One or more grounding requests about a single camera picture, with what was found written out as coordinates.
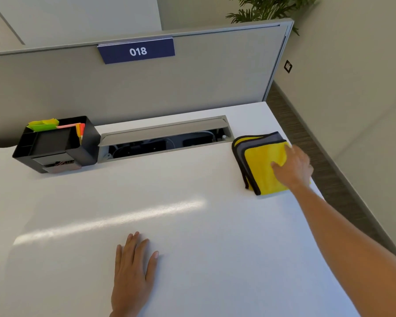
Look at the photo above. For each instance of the person's left hand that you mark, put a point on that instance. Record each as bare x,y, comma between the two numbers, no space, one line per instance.
131,283

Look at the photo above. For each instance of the person's right hand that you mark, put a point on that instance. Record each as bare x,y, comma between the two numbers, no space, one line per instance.
295,170

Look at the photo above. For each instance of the person's left middle finger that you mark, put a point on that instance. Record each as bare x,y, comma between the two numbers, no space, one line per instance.
136,249

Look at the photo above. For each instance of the person's right thumb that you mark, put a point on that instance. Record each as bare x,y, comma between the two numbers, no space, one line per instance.
278,168

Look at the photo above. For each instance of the person's left little finger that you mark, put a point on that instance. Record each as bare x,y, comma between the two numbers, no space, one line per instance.
118,259

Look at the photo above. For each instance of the person's left thumb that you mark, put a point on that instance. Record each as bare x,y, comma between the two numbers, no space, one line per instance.
153,265

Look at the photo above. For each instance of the yellow and grey microfibre cloth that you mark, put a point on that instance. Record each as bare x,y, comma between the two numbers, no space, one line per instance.
259,165

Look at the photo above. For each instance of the person's right forearm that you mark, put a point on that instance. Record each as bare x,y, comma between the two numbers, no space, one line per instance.
349,247

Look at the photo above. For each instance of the grey baseboard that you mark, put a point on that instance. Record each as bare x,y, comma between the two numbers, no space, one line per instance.
336,174

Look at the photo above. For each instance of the pile of paper clips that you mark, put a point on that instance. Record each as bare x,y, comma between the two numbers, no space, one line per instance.
62,164

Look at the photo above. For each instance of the black desk organizer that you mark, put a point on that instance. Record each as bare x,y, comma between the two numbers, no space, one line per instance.
82,145

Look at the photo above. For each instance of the grey desk partition panel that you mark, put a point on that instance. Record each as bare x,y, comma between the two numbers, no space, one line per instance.
191,82

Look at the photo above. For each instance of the pink and orange sticky notes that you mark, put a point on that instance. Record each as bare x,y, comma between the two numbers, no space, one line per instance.
79,129

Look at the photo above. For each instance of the green and yellow sticky notes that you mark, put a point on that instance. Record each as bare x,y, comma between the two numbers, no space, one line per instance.
43,124

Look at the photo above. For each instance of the green potted plant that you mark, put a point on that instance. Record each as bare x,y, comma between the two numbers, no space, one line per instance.
267,8

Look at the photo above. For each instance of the blue number sign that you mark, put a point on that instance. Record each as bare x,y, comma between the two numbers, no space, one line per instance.
137,51

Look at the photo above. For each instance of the black wall socket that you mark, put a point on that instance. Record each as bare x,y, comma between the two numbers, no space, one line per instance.
288,66

